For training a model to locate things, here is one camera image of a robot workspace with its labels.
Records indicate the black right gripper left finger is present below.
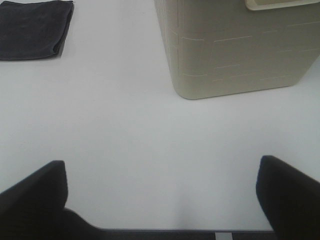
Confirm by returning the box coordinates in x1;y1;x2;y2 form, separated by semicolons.
0;160;106;240

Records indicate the dark grey folded towel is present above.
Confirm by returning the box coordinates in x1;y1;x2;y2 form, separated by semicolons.
0;0;74;61

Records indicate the beige plastic bin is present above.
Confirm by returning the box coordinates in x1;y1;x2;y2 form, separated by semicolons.
154;0;320;100

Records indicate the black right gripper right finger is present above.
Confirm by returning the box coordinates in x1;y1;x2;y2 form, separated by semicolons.
255;155;320;240

